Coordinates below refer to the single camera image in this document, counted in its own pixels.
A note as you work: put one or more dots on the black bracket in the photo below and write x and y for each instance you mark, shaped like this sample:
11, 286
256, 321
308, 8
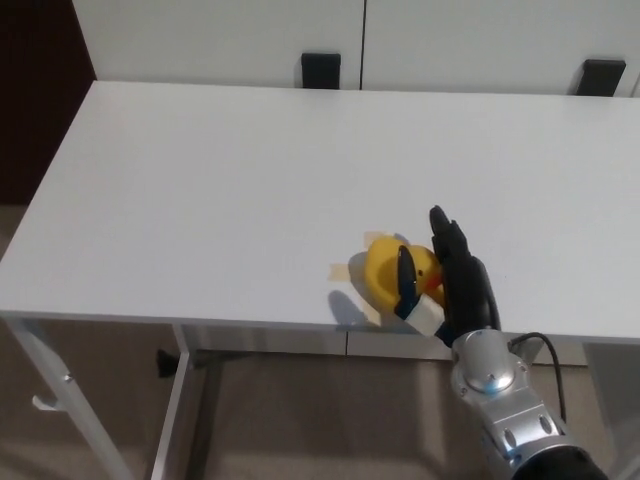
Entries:
602, 77
321, 70

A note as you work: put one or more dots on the short beige tape strip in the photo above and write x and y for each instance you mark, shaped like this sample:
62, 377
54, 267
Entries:
345, 272

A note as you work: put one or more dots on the black bracket right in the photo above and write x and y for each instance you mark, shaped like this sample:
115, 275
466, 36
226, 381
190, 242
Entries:
602, 77

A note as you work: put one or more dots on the yellow rubber duck toy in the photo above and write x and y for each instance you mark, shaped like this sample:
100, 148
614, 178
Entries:
382, 265

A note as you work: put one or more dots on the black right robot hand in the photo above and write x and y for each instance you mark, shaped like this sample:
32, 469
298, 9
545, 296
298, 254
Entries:
467, 295

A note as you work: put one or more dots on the long beige tape strip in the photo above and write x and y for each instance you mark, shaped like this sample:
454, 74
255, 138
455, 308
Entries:
376, 234

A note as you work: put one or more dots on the dark maroon panel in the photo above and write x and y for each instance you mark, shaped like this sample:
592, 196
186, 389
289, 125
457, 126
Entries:
35, 100

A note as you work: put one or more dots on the white hook on desk leg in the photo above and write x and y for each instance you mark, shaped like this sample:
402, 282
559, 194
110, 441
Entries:
44, 405

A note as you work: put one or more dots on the black desk foot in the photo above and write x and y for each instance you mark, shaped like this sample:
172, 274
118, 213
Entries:
167, 362

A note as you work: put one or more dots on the white metal desk leg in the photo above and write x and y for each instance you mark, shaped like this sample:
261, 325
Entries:
170, 400
60, 395

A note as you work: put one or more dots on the black bracket left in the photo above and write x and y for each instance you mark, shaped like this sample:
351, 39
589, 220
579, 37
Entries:
321, 70

